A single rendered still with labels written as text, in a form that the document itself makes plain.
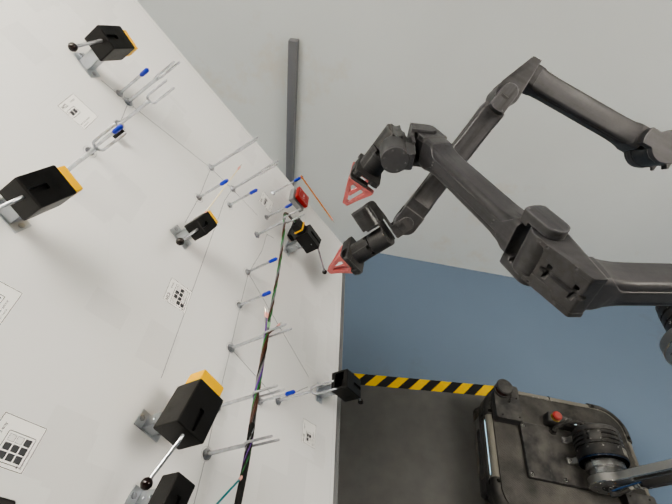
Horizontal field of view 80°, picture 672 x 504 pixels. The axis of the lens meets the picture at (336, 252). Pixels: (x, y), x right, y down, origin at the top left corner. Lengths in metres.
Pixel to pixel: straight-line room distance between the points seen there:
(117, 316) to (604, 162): 2.30
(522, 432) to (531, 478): 0.17
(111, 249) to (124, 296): 0.08
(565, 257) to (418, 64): 1.59
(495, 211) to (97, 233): 0.64
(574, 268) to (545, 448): 1.41
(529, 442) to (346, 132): 1.67
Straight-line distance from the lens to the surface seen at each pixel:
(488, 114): 1.08
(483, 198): 0.74
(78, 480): 0.63
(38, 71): 0.85
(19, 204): 0.61
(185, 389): 0.62
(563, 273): 0.65
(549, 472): 1.94
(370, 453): 1.99
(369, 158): 0.93
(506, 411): 1.94
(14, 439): 0.60
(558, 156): 2.41
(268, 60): 2.21
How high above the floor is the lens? 1.85
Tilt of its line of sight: 44 degrees down
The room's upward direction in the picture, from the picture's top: 8 degrees clockwise
